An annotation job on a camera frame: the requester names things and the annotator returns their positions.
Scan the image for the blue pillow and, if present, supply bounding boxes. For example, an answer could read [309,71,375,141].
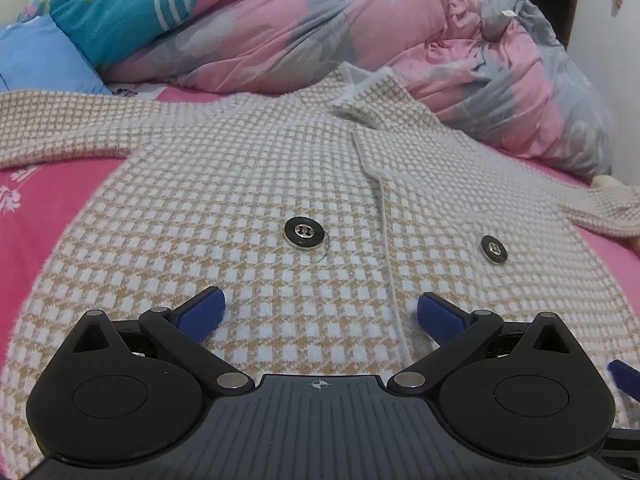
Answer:
[0,14,113,96]

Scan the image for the beige checked knit cardigan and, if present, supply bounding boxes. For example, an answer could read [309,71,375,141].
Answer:
[0,62,640,480]

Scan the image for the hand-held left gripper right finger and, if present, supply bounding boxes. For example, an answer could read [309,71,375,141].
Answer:
[387,291,573,395]

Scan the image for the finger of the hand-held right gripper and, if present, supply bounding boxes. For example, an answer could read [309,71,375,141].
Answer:
[601,429,640,470]
[607,360,640,403]

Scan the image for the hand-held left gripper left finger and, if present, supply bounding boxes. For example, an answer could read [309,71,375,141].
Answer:
[74,286,253,396]

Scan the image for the pink floral bed sheet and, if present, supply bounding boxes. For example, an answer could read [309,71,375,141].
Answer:
[0,81,640,381]

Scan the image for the teal striped pillow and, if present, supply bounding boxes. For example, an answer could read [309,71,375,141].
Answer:
[37,0,211,69]

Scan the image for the pink grey floral duvet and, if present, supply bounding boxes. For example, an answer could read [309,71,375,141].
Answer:
[97,0,616,178]

